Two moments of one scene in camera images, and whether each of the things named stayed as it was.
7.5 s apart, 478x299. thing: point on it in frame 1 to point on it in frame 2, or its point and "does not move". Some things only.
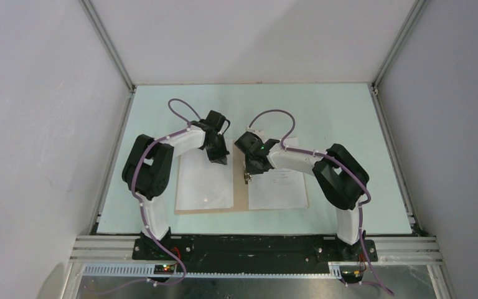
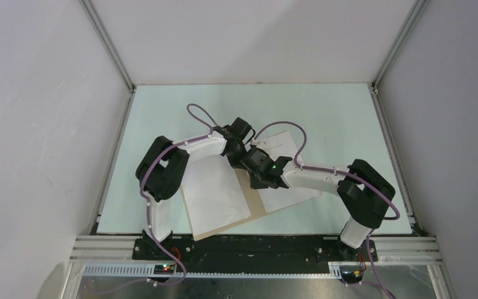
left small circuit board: (164, 269) does not move
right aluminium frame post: (373, 86) does not move
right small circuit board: (353, 276) does not move
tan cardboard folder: (240, 189) to (256, 209)
